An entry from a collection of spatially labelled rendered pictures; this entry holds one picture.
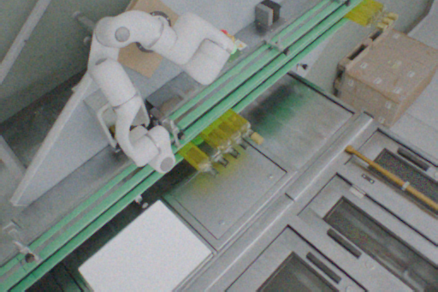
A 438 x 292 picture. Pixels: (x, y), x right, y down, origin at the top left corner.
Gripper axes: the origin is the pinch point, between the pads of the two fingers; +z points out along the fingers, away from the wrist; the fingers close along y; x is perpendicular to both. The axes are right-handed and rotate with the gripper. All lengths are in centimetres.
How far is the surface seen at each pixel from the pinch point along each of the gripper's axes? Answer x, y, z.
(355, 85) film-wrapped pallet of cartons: -256, 310, 121
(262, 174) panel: -41, 33, -28
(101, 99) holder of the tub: 16.1, -0.9, 0.0
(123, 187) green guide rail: -15.5, -13.1, -6.6
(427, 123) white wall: -343, 370, 49
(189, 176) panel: -33.6, 11.2, -7.9
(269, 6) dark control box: 3, 85, 2
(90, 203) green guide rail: -14.0, -25.6, -2.8
